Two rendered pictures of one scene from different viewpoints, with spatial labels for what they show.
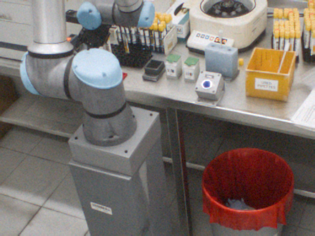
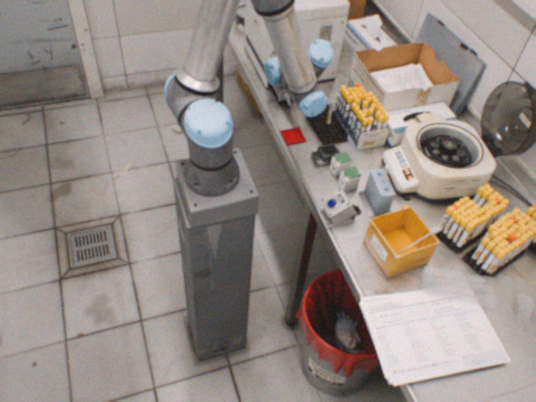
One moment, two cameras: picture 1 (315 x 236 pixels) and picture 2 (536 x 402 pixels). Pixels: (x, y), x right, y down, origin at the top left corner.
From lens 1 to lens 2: 0.75 m
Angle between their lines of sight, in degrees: 27
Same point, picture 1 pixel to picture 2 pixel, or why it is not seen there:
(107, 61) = (215, 122)
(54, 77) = (177, 105)
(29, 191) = not seen: hidden behind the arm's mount
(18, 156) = (265, 139)
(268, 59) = (415, 226)
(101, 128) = (191, 171)
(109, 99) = (200, 154)
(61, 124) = not seen: hidden behind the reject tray
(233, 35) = (420, 178)
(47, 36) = (190, 68)
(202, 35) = (400, 155)
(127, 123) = (214, 183)
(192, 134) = not seen: hidden behind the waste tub
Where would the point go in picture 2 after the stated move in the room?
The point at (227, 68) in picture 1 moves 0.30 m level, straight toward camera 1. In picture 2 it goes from (375, 204) to (296, 256)
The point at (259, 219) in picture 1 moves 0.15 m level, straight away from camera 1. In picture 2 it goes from (324, 352) to (358, 329)
